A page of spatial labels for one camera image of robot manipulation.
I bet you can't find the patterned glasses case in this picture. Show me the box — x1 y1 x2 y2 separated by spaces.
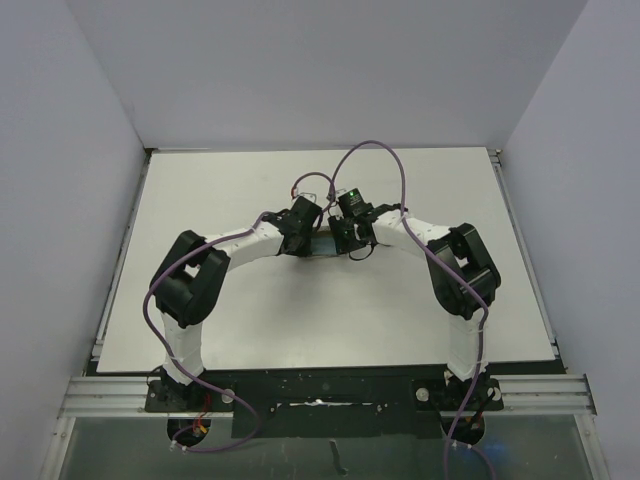
309 226 341 257

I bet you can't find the blue cleaning cloth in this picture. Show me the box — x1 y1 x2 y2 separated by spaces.
311 234 337 256

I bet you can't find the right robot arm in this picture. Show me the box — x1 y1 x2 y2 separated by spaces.
329 189 501 409

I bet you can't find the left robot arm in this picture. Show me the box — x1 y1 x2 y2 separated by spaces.
142 197 322 411

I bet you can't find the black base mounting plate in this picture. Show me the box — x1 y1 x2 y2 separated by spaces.
144 366 504 439

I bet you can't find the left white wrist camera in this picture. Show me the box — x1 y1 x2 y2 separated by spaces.
291 188 318 203

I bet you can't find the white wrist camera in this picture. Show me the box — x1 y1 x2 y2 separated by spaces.
326 190 343 206
291 188 318 203

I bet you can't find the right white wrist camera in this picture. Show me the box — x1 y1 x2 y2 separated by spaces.
326 190 343 206

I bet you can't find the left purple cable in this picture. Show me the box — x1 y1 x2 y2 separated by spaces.
142 172 337 454

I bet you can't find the aluminium frame rail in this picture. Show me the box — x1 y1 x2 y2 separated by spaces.
59 374 596 418

